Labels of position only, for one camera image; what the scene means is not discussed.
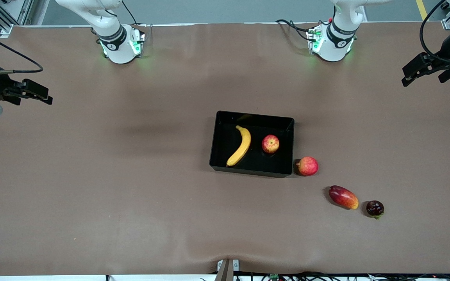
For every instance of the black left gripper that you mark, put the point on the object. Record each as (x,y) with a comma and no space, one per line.
(447,55)

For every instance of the red yellow apple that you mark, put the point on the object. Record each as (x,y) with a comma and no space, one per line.
(270,144)

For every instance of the black rectangular plastic box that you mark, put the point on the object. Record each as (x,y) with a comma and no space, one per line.
(264,164)

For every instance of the yellow banana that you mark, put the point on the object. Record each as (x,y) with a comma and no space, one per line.
(243,144)

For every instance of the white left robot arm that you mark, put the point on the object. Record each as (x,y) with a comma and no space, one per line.
(338,43)

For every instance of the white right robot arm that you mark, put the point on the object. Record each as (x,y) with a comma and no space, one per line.
(115,43)

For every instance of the red apple beside tray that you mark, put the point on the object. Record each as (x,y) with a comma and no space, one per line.
(308,166)

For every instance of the red yellow mango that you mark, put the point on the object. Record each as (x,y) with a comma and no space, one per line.
(343,197)

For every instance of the metal table edge bracket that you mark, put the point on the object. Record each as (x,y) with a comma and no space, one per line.
(225,271)

